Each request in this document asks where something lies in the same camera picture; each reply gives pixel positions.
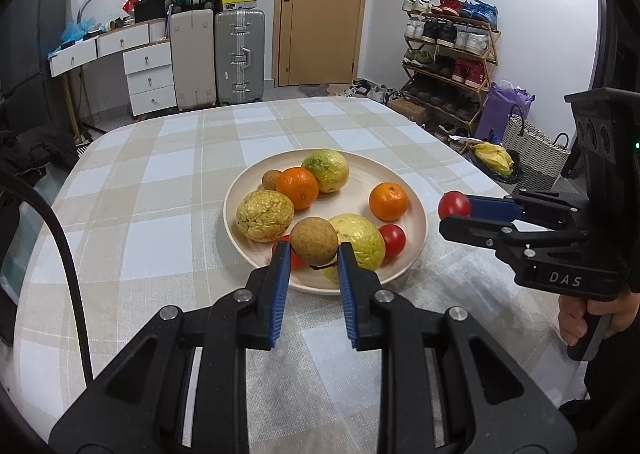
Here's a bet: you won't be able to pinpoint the scattered sneakers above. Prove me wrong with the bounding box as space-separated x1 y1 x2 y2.
335 78 401 103

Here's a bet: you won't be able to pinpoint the green yellow passion fruit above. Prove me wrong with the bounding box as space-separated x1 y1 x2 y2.
301 149 349 193

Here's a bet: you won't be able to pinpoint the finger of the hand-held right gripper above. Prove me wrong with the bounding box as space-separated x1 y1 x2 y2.
439 215 589 249
470 191 592 229

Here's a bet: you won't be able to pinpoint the black cable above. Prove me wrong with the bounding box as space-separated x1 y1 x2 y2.
0 174 96 385

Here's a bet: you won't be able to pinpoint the blue plastic bag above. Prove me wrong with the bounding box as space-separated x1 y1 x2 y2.
61 20 98 47

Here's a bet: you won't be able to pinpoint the beige suitcase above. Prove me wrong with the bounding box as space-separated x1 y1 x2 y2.
170 8 218 110

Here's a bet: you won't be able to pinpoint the beige round plate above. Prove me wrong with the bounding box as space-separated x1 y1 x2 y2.
223 150 429 295

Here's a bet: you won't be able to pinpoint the smooth yellow passion fruit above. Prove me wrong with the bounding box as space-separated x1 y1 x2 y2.
320 214 386 285

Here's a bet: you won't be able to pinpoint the purple bag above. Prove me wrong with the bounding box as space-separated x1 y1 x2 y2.
475 81 535 145

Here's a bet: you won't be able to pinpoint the dark grey refrigerator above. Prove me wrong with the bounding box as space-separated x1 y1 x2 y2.
0 0 68 99

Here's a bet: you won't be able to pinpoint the orange mandarin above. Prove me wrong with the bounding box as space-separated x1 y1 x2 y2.
369 182 409 222
275 167 320 211

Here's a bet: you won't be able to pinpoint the wooden door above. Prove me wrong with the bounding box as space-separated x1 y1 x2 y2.
274 0 372 87

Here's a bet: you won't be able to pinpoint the black padded jacket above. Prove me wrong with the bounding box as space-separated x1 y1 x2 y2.
0 129 81 195

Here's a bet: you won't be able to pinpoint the silver suitcase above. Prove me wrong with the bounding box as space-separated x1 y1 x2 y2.
215 8 266 105

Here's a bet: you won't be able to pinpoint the red tomato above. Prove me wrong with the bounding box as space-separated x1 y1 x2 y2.
271 235 308 269
378 224 407 259
438 190 472 221

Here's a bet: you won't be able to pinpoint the wooden shoe rack with shoes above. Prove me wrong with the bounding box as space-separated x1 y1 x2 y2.
402 0 499 142

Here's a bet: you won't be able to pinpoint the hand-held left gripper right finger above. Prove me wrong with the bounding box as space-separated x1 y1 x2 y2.
336 242 578 454

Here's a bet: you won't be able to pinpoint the person's right forearm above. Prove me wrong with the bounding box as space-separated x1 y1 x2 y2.
582 319 640 415

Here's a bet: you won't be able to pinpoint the person's right hand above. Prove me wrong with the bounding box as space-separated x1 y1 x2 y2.
558 291 640 347

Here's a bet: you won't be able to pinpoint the woven basket bag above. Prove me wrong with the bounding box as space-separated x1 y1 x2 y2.
501 106 572 189

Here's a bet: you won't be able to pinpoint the cardboard box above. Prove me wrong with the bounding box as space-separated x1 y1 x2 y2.
387 96 433 125

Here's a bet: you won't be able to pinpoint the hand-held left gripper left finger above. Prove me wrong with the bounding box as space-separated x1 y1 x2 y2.
48 241 292 454

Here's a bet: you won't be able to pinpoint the wrinkled yellow passion fruit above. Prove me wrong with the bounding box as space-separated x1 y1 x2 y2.
236 190 295 242

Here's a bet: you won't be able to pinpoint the white desk with drawers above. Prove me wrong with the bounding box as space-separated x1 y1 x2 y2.
48 18 178 122

